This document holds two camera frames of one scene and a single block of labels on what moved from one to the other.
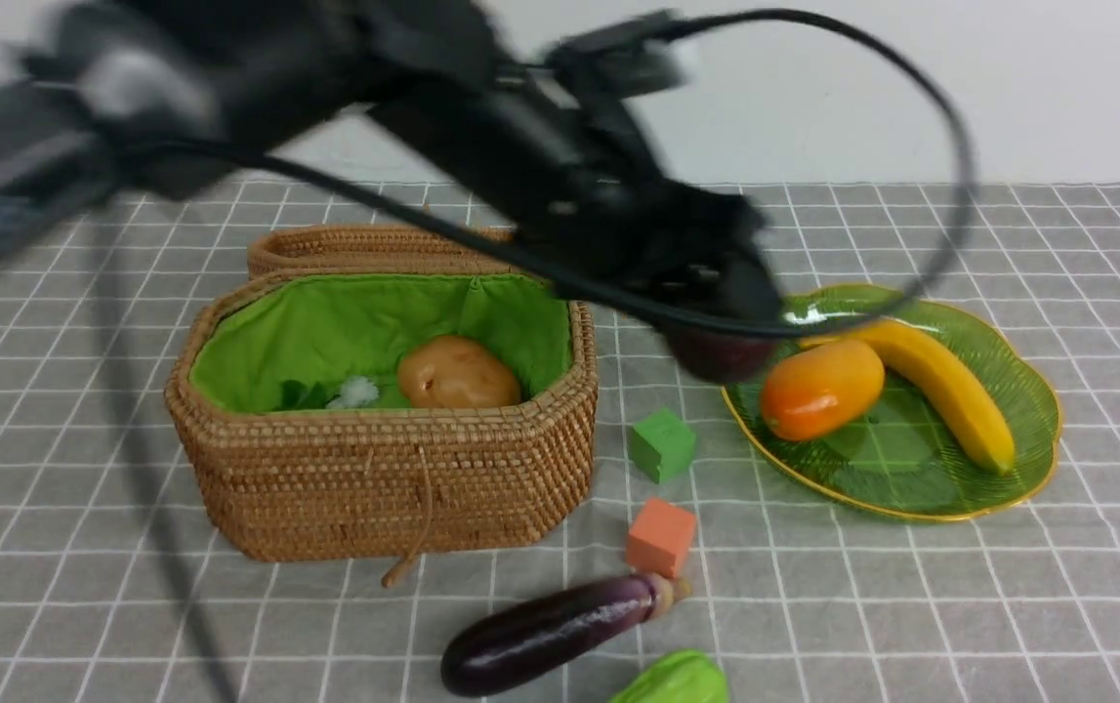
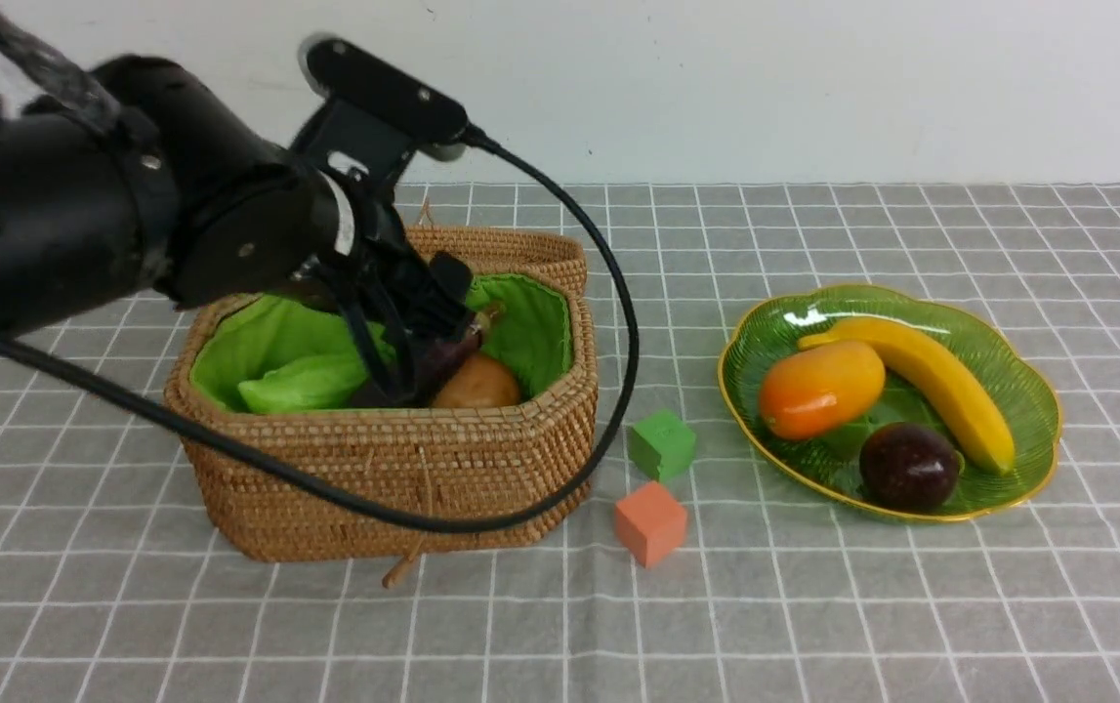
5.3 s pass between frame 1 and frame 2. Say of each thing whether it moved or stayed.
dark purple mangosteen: moved
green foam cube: stayed
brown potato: stayed
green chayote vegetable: moved
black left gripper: moved
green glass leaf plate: stayed
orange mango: stayed
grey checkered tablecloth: stayed
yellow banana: stayed
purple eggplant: moved
